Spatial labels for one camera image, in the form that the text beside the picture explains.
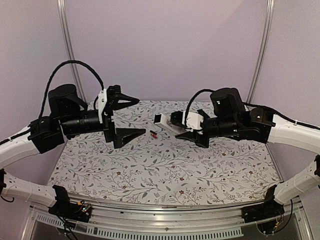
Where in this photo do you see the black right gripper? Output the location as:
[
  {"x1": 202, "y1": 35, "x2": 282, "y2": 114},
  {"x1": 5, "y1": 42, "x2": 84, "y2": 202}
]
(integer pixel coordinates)
[{"x1": 175, "y1": 109, "x2": 239, "y2": 149}]

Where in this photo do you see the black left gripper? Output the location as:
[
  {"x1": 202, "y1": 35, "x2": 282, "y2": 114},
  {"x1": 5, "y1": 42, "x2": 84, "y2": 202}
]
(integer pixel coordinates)
[{"x1": 60, "y1": 92, "x2": 147, "y2": 148}]

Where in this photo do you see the white remote control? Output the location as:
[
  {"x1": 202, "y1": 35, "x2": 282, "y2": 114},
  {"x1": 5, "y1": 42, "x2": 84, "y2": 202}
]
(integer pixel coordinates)
[{"x1": 153, "y1": 113, "x2": 186, "y2": 135}]

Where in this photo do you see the red black battery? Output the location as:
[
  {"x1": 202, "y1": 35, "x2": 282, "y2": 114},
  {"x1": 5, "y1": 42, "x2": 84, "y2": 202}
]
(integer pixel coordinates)
[{"x1": 149, "y1": 130, "x2": 158, "y2": 139}]

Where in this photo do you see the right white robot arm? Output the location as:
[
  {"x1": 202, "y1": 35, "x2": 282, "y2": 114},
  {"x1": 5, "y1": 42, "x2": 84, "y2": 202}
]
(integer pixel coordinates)
[{"x1": 170, "y1": 87, "x2": 320, "y2": 218}]

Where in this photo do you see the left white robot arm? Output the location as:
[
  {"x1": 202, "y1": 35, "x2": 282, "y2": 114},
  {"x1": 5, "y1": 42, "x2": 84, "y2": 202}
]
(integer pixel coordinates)
[{"x1": 0, "y1": 84, "x2": 146, "y2": 217}]

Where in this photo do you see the floral patterned table mat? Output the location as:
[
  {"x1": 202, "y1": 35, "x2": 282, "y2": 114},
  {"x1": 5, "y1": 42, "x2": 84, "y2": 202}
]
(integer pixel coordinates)
[{"x1": 48, "y1": 101, "x2": 281, "y2": 206}]

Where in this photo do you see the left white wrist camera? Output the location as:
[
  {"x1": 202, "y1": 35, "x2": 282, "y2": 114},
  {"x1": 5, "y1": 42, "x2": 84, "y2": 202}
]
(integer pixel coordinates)
[{"x1": 97, "y1": 88, "x2": 107, "y2": 124}]

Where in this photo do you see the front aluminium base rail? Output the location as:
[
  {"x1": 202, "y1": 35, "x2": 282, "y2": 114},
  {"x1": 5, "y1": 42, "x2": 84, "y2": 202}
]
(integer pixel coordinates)
[{"x1": 21, "y1": 194, "x2": 316, "y2": 240}]

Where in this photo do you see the left aluminium frame post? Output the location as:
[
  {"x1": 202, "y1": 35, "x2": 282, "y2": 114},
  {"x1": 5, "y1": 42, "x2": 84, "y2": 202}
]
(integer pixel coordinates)
[{"x1": 56, "y1": 0, "x2": 87, "y2": 102}]

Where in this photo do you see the aluminium frame post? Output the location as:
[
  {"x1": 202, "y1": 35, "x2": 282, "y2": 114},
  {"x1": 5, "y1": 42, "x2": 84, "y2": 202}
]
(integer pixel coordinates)
[
  {"x1": 246, "y1": 0, "x2": 275, "y2": 104},
  {"x1": 56, "y1": 0, "x2": 87, "y2": 102}
]

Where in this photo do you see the right aluminium frame post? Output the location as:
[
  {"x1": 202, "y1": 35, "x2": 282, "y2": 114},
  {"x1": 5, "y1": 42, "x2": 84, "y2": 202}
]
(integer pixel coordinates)
[{"x1": 246, "y1": 0, "x2": 275, "y2": 104}]

